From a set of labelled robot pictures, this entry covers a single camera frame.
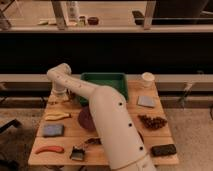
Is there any small jar on shelf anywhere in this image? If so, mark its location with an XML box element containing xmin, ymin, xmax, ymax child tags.
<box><xmin>78</xmin><ymin>16</ymin><xmax>86</xmax><ymax>26</ymax></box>

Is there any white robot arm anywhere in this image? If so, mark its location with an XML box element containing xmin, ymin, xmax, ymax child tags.
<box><xmin>47</xmin><ymin>63</ymin><xmax>157</xmax><ymax>171</ymax></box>

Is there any green plastic tray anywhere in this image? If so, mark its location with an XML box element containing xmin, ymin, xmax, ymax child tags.
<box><xmin>81</xmin><ymin>72</ymin><xmax>129</xmax><ymax>100</ymax></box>

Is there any grey blue cloth square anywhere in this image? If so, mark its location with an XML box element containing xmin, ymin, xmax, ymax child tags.
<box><xmin>137</xmin><ymin>96</ymin><xmax>155</xmax><ymax>108</ymax></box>

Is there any white bottle on shelf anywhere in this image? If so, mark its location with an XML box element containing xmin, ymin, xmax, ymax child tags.
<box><xmin>66</xmin><ymin>1</ymin><xmax>79</xmax><ymax>26</ymax></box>

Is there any white paper cup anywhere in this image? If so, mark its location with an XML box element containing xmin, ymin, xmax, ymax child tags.
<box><xmin>141</xmin><ymin>72</ymin><xmax>155</xmax><ymax>88</ymax></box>

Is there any dark red bowl on shelf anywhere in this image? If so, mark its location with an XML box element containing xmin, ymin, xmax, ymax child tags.
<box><xmin>87</xmin><ymin>17</ymin><xmax>99</xmax><ymax>25</ymax></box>

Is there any pale object on shelf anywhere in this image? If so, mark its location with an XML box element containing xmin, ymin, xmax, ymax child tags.
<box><xmin>38</xmin><ymin>20</ymin><xmax>56</xmax><ymax>26</ymax></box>

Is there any purple bowl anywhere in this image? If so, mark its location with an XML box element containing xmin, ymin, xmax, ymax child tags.
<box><xmin>78</xmin><ymin>106</ymin><xmax>96</xmax><ymax>132</ymax></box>

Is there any black rectangular remote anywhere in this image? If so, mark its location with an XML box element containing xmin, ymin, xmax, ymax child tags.
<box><xmin>151</xmin><ymin>144</ymin><xmax>177</xmax><ymax>157</ymax></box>

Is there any yellow banana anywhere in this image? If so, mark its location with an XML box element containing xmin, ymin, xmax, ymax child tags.
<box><xmin>44</xmin><ymin>113</ymin><xmax>71</xmax><ymax>121</ymax></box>

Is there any blue sponge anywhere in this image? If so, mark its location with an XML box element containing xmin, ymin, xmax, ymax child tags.
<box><xmin>42</xmin><ymin>124</ymin><xmax>64</xmax><ymax>137</ymax></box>

